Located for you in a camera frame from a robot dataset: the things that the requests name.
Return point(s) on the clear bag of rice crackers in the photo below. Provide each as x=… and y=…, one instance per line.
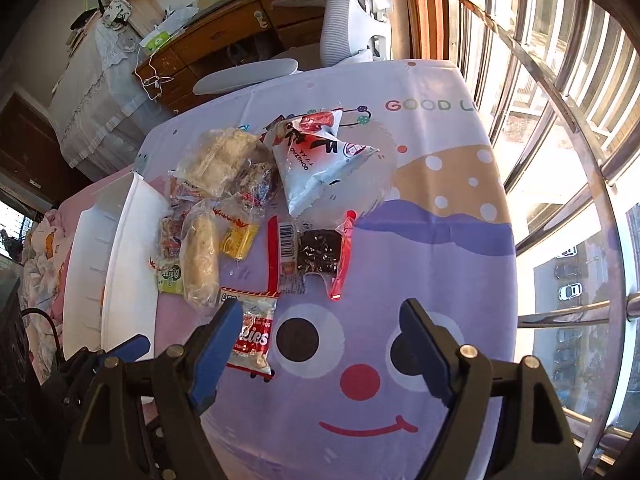
x=220, y=157

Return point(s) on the grey office chair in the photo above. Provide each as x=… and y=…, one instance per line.
x=345, y=20

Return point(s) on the printed quilt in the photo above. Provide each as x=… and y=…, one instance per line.
x=42, y=260

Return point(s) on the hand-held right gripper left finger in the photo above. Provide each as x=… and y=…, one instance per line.
x=212, y=360

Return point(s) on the red chocolate cake packet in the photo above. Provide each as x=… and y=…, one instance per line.
x=320, y=250

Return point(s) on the white drawer lock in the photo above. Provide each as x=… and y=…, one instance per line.
x=259, y=19

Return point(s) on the bread roll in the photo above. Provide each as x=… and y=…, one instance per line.
x=200, y=260

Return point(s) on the metal window grille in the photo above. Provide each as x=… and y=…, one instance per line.
x=575, y=125

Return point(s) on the small green packet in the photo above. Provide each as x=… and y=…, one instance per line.
x=167, y=280

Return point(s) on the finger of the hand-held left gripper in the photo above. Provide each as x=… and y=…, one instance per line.
x=129, y=347

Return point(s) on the green tissue box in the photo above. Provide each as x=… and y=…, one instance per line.
x=156, y=41

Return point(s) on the floral cloth bag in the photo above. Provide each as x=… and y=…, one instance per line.
x=117, y=10

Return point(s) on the wooden desk with drawers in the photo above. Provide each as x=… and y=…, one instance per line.
x=210, y=45

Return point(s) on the small brown red packet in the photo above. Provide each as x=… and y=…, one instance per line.
x=181, y=191

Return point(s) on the white lace furniture cover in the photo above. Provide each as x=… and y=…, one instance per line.
x=95, y=105

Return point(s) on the yellow orange snack packet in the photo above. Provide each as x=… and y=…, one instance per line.
x=240, y=240

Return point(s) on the small orange red packet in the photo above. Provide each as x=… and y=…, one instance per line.
x=170, y=237

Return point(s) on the brown wooden door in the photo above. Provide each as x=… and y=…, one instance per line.
x=35, y=150

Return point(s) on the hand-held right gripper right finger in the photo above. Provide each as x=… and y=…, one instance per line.
x=425, y=355

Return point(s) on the cartoon printed tablecloth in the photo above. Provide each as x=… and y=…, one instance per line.
x=400, y=270

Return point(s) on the red white cookies packet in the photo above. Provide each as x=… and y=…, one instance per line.
x=255, y=335

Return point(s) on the white papers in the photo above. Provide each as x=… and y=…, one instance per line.
x=180, y=17

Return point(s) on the large white red snack bag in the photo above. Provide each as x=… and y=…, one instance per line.
x=320, y=170

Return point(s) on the clear nut candy packet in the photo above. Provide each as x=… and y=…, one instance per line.
x=257, y=185

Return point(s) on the white plastic bin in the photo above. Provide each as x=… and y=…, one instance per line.
x=130, y=260

